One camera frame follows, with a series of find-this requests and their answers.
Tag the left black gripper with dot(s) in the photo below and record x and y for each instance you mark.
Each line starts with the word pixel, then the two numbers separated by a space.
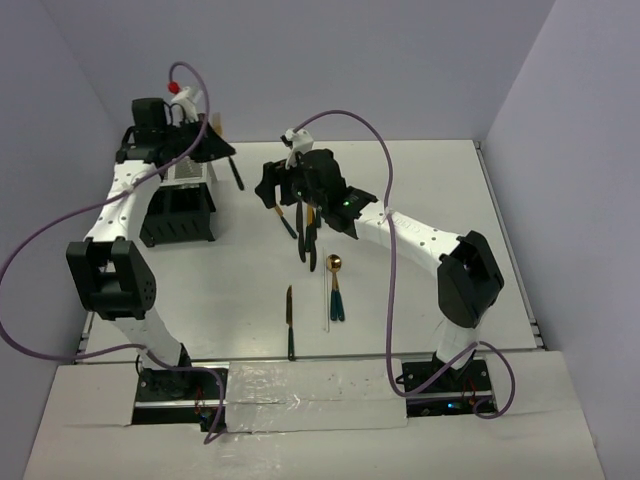
pixel 210 147

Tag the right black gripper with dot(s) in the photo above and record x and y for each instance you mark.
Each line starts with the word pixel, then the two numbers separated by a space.
pixel 266 188

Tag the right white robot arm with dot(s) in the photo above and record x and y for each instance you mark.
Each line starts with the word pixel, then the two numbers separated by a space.
pixel 468 277

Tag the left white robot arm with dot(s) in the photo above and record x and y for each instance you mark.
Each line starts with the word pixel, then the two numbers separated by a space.
pixel 111 276

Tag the black serrated knife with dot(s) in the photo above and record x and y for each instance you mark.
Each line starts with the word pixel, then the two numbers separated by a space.
pixel 300 229

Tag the black knife lower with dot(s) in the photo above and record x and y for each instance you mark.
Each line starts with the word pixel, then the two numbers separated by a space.
pixel 313 255

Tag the black utensil caddy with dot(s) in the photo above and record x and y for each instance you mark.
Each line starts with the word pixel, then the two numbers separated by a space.
pixel 178 214

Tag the clear glass straw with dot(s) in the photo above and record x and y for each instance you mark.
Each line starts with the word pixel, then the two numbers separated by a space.
pixel 326 292

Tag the gold knife near edge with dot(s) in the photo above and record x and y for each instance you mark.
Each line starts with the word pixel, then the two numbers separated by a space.
pixel 289 321

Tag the gold knife green handle far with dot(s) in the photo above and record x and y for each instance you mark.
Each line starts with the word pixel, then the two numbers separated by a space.
pixel 285 222

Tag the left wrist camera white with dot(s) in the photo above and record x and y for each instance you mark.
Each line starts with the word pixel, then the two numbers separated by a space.
pixel 185 97

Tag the gold knife black handle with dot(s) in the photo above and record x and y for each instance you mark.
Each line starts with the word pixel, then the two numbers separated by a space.
pixel 310 220

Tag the gold spoon green handle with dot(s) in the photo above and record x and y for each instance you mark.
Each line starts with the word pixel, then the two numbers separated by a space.
pixel 334 264

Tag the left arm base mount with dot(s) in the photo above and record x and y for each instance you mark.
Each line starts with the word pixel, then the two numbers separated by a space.
pixel 165 397

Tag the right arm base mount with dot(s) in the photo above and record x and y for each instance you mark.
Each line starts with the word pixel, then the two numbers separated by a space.
pixel 447 396

